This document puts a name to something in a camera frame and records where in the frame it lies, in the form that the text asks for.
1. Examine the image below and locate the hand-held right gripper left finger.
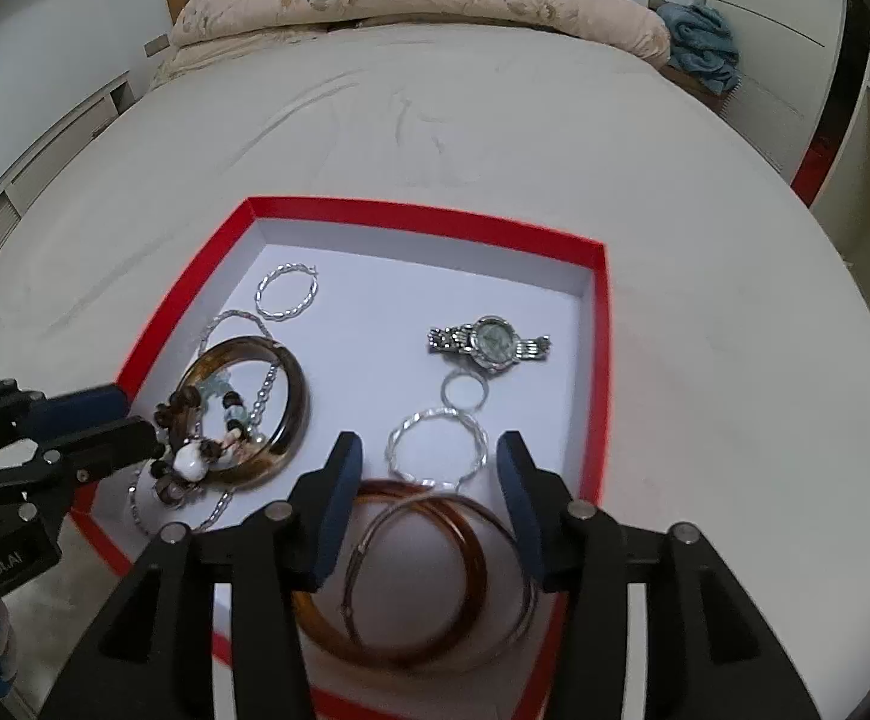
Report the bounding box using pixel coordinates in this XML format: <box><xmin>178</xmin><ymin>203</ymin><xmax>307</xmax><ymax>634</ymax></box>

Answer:
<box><xmin>41</xmin><ymin>431</ymin><xmax>365</xmax><ymax>720</ymax></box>

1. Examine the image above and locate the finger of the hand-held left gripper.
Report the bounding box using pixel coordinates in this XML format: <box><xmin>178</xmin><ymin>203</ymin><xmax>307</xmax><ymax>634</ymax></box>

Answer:
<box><xmin>0</xmin><ymin>382</ymin><xmax>130</xmax><ymax>458</ymax></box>
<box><xmin>0</xmin><ymin>416</ymin><xmax>166</xmax><ymax>522</ymax></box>

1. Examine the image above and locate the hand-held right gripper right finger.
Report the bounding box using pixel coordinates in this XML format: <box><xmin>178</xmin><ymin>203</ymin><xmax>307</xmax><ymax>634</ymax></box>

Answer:
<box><xmin>496</xmin><ymin>431</ymin><xmax>826</xmax><ymax>720</ymax></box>

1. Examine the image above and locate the thin silver bangle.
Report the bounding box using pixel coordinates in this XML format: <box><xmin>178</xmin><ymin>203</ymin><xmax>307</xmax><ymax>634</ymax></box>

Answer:
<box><xmin>337</xmin><ymin>491</ymin><xmax>541</xmax><ymax>672</ymax></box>

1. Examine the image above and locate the amber bangle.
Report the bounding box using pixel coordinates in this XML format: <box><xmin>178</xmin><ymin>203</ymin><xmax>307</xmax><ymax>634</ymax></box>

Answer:
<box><xmin>289</xmin><ymin>480</ymin><xmax>492</xmax><ymax>672</ymax></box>

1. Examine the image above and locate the dark beaded bracelet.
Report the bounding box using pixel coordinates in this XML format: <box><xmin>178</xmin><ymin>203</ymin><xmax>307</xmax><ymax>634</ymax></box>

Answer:
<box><xmin>148</xmin><ymin>382</ymin><xmax>256</xmax><ymax>503</ymax></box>

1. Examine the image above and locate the thin silver bracelet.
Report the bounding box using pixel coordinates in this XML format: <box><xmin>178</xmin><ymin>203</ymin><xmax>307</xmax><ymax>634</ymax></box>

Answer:
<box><xmin>385</xmin><ymin>405</ymin><xmax>490</xmax><ymax>492</ymax></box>

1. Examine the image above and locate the dark brown bangle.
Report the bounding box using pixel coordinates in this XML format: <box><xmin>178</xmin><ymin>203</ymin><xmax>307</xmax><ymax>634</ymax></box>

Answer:
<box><xmin>176</xmin><ymin>337</ymin><xmax>308</xmax><ymax>482</ymax></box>

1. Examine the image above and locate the silver chain necklace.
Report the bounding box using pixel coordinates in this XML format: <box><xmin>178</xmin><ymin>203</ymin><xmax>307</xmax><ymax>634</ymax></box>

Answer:
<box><xmin>129</xmin><ymin>309</ymin><xmax>290</xmax><ymax>537</ymax></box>

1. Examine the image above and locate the plain silver ring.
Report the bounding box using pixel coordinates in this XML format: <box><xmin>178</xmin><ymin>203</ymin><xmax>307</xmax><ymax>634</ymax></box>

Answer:
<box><xmin>439</xmin><ymin>369</ymin><xmax>490</xmax><ymax>413</ymax></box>

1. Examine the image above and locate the silver wrist watch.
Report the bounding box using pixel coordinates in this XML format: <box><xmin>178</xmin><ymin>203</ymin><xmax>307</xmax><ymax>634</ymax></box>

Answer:
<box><xmin>427</xmin><ymin>315</ymin><xmax>554</xmax><ymax>372</ymax></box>

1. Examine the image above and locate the twisted silver hoop earring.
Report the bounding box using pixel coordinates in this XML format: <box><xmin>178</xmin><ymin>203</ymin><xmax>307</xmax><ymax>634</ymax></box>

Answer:
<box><xmin>255</xmin><ymin>264</ymin><xmax>323</xmax><ymax>321</ymax></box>

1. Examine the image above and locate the red shallow box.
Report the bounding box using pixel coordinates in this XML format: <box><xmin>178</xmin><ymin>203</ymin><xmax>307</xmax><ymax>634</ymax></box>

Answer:
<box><xmin>67</xmin><ymin>196</ymin><xmax>616</xmax><ymax>720</ymax></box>

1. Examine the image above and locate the beige pillow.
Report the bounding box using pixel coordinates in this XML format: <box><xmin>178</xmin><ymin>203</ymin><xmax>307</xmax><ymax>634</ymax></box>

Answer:
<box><xmin>151</xmin><ymin>19</ymin><xmax>331</xmax><ymax>87</ymax></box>

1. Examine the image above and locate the wooden nightstand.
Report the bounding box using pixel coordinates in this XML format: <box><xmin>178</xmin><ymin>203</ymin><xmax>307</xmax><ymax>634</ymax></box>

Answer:
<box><xmin>664</xmin><ymin>64</ymin><xmax>732</xmax><ymax>117</ymax></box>

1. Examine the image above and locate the blue cloth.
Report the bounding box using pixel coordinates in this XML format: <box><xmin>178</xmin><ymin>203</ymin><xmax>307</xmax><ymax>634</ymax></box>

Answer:
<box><xmin>656</xmin><ymin>4</ymin><xmax>740</xmax><ymax>95</ymax></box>

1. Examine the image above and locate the white wardrobe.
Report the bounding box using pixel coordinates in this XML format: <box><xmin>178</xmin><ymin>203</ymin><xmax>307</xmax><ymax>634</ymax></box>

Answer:
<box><xmin>694</xmin><ymin>0</ymin><xmax>870</xmax><ymax>181</ymax></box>

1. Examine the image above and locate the white low wall cabinet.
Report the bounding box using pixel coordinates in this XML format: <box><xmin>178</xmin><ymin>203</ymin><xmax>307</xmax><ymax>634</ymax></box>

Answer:
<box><xmin>0</xmin><ymin>71</ymin><xmax>136</xmax><ymax>301</ymax></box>

